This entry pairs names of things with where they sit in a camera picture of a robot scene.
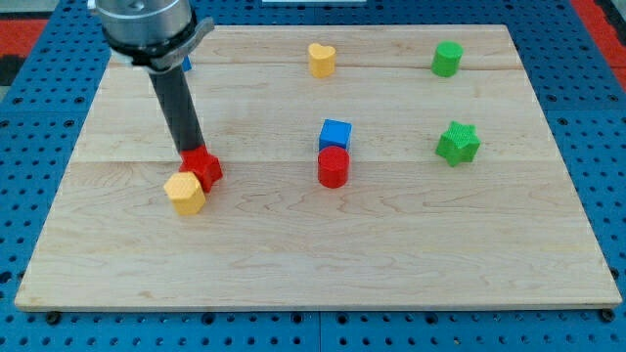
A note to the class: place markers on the red star block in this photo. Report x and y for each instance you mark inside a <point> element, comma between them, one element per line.
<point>204,165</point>

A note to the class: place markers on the small blue block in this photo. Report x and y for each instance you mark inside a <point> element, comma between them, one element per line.
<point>186,65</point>

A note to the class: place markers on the green star block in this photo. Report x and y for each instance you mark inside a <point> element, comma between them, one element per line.
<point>458,144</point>

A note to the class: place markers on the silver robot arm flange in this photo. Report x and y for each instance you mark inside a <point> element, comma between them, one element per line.
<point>154,34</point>

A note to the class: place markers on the blue cube block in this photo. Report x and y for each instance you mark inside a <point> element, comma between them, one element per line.
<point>335,133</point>

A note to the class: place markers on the yellow heart block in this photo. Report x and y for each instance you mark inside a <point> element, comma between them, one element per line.
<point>321,60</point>

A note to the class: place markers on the red cylinder block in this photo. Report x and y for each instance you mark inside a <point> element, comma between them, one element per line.
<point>333,167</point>

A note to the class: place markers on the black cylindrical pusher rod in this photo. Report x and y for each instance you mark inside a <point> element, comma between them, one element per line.
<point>176,103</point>

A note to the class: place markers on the yellow hexagon block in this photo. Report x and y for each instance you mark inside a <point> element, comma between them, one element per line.
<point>185,193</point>

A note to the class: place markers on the light wooden board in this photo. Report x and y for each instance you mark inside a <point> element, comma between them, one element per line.
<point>407,232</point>

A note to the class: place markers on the green cylinder block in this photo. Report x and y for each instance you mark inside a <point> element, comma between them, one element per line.
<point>446,58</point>

